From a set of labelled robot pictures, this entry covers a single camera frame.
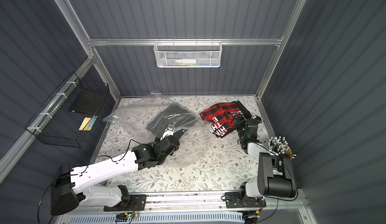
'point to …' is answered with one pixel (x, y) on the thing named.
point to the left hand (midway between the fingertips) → (170, 140)
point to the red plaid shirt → (221, 117)
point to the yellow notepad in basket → (86, 124)
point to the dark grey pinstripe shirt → (173, 114)
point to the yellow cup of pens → (279, 143)
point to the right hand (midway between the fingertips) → (236, 119)
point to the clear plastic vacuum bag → (128, 123)
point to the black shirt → (245, 111)
